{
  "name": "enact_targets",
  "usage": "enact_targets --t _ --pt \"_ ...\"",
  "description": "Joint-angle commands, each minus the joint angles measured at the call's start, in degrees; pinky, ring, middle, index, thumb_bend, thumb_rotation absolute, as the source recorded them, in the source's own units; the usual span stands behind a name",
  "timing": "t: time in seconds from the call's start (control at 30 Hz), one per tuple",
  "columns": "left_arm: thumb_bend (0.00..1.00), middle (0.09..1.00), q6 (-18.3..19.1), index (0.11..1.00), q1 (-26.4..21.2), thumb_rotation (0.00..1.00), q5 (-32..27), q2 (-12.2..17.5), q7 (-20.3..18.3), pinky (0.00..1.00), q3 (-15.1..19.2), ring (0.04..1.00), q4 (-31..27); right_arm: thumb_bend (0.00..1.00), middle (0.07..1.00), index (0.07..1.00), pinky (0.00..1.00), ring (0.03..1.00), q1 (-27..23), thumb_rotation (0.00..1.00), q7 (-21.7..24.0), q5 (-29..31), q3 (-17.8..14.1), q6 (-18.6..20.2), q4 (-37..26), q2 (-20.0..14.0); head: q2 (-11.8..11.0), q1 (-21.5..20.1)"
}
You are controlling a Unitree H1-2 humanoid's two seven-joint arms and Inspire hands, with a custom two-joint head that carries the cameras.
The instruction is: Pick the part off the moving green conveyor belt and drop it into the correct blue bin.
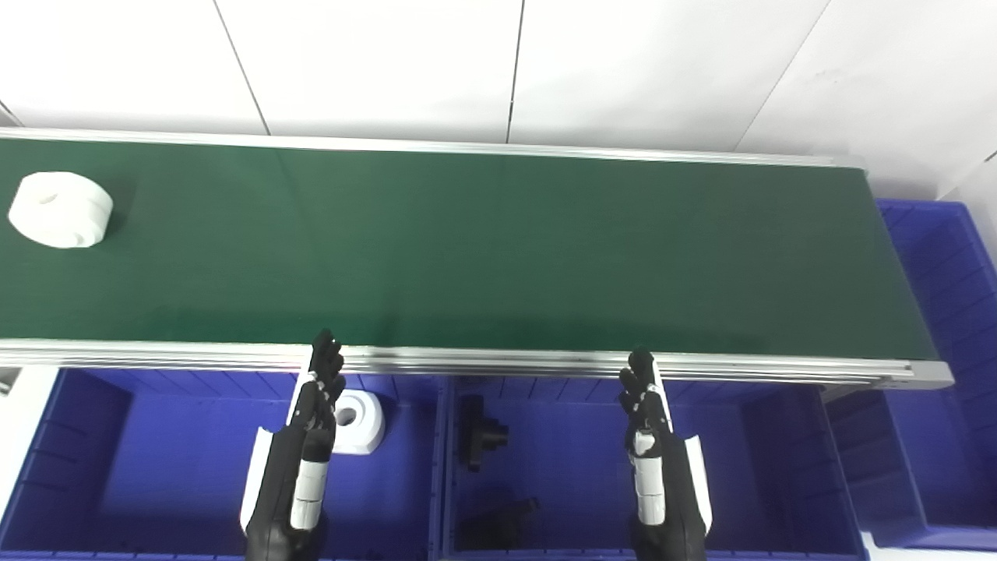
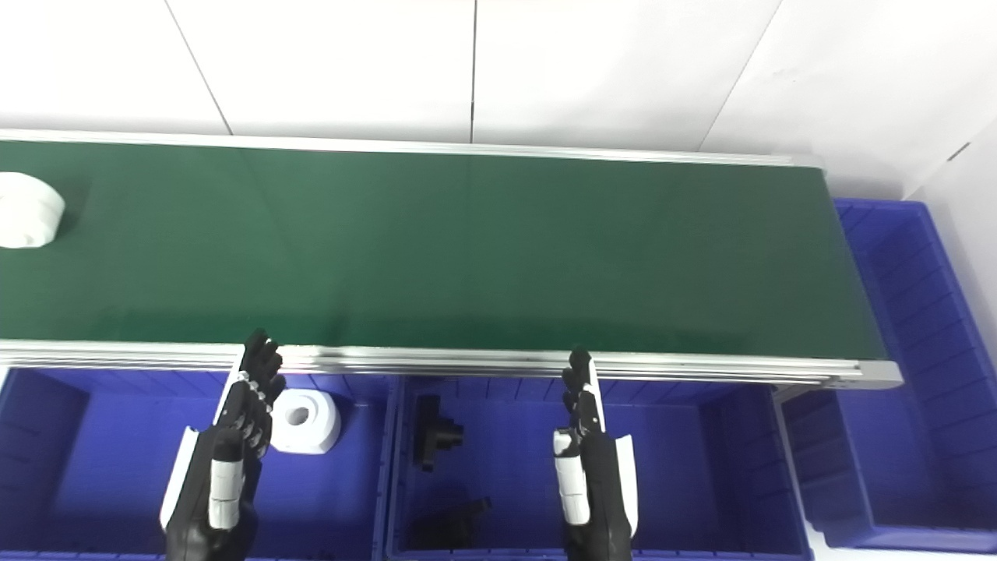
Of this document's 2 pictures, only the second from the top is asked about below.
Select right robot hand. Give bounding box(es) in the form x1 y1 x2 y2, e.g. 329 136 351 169
553 347 639 561

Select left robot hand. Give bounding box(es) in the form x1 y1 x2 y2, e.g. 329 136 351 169
160 329 287 561

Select white cylindrical part with hole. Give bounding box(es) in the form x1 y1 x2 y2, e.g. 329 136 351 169
0 171 66 249
269 388 342 455

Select blue plastic bin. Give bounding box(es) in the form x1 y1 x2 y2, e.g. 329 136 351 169
386 374 815 561
0 366 390 561
783 199 997 554

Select black plastic part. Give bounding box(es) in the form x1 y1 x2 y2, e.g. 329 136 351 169
410 497 493 550
413 395 466 473

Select green conveyor belt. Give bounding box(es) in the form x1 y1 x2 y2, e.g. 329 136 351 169
0 129 904 390

